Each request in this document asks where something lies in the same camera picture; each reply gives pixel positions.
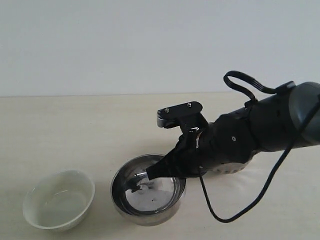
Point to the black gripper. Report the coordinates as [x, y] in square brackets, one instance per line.
[230, 133]

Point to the plain steel bowl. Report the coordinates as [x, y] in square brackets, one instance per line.
[143, 201]

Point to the ribbed steel bowl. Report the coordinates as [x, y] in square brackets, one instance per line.
[223, 163]

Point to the white ceramic bowl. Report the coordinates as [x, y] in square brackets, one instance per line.
[59, 201]

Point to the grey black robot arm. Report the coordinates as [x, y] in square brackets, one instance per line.
[276, 119]

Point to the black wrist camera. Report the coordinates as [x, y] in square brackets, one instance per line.
[186, 116]

